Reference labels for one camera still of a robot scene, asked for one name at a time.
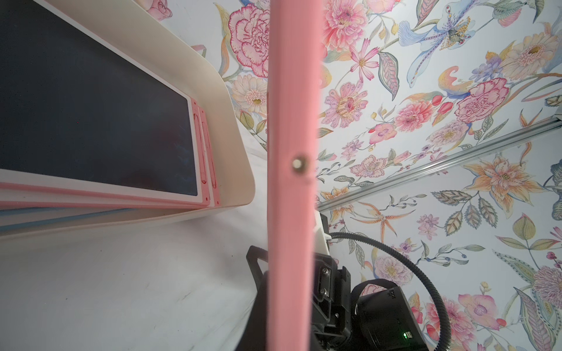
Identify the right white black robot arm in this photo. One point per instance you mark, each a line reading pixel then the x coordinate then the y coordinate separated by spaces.
pixel 382 319

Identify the cream plastic storage box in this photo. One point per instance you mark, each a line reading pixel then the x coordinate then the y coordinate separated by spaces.
pixel 131 29

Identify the pink writing tablet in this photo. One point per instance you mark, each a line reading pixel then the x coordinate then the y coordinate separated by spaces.
pixel 83 124
pixel 293 103

